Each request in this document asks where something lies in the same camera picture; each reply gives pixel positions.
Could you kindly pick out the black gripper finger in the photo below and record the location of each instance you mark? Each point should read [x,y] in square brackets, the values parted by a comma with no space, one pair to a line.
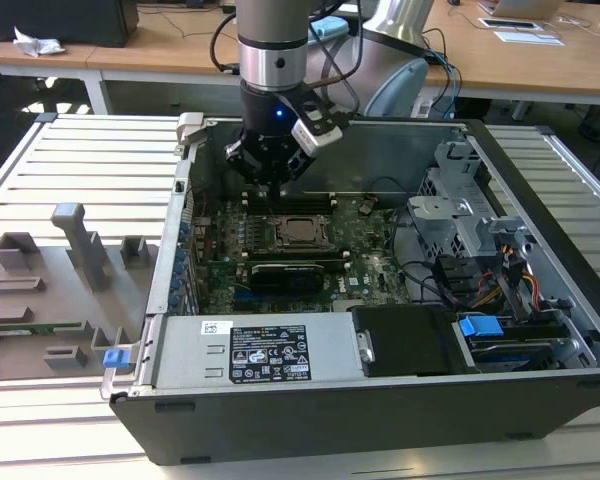
[300,165]
[240,157]

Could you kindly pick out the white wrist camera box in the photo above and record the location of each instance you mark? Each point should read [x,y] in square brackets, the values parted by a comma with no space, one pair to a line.
[315,135]

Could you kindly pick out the green motherboard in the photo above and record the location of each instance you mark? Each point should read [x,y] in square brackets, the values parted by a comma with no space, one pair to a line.
[370,280]

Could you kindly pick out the black plastic shroud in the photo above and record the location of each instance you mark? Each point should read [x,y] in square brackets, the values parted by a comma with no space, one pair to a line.
[405,340]

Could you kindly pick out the white paper sheet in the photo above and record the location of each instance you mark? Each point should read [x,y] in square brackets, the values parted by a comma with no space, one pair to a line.
[530,37]

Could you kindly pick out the thin metal locking lever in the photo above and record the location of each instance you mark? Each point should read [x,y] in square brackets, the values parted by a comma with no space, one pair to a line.
[305,216]
[310,247]

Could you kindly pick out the white framed tablet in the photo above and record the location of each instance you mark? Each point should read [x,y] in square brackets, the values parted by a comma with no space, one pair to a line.
[512,23]

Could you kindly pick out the black box on desk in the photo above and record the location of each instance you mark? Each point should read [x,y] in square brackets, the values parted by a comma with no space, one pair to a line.
[60,20]

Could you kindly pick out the grey parts rack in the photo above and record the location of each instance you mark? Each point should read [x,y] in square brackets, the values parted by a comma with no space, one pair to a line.
[55,300]

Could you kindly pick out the hard disk in blue carrier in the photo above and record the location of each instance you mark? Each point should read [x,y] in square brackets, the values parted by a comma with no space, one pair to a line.
[480,326]

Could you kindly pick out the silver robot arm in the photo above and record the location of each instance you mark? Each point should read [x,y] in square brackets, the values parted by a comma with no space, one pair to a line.
[272,30]

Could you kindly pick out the crumpled white paper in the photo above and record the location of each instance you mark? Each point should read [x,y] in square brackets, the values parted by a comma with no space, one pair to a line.
[37,44]

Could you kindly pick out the black graphics card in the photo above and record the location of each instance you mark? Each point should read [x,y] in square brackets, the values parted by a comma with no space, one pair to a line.
[287,279]

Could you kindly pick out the small square silver CPU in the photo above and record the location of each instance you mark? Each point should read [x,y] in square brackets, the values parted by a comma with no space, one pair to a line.
[302,230]

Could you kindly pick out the blue case latch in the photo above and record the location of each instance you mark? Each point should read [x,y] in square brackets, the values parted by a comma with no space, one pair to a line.
[116,360]

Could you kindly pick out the metal drive cage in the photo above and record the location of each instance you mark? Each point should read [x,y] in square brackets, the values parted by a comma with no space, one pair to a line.
[440,225]

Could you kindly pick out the silver laptop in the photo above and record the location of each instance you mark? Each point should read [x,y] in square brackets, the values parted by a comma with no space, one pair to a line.
[525,6]

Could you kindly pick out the silver power supply with label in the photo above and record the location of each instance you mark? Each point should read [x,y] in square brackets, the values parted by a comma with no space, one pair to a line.
[190,350]

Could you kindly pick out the green RAM stick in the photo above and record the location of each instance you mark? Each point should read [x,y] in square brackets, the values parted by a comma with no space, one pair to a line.
[30,330]

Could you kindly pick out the black open PC case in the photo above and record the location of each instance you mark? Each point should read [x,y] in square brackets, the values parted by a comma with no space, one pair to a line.
[330,425]

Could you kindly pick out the black RAM slot bank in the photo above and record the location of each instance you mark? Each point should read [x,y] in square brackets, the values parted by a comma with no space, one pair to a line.
[295,260]
[310,204]

